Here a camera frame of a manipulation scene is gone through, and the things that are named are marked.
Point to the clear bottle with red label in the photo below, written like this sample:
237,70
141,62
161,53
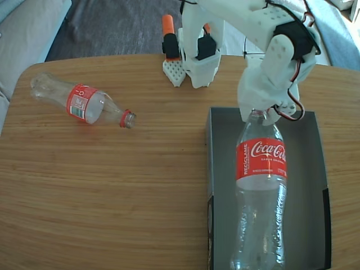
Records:
261,160
80,102

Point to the dark grey rug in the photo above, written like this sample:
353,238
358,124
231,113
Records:
112,28

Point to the blue grey blanket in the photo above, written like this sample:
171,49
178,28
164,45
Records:
337,33

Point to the orange black table clamp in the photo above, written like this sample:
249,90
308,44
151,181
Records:
170,42
207,28

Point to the grey cardboard box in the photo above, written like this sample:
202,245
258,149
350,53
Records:
303,157

